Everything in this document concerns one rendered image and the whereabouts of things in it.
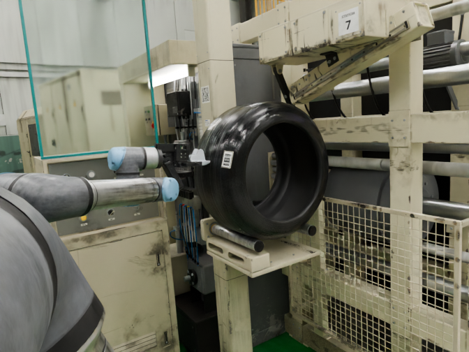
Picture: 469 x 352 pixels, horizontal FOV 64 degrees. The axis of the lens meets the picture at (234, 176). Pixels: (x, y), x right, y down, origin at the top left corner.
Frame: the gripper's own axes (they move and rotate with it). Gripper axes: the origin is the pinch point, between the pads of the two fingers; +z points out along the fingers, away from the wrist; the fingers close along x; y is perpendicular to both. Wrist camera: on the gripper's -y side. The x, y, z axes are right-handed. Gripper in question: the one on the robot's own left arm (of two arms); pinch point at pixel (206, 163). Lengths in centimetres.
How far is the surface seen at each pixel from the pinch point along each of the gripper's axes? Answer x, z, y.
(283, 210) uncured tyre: 9, 46, -23
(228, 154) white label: -9.9, 3.3, 3.8
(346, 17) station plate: -28, 40, 53
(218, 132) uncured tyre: 0.9, 5.2, 11.7
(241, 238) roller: -1.3, 15.8, -30.1
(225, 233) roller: 11.0, 15.5, -30.9
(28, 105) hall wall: 908, 11, 80
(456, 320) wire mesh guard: -61, 66, -51
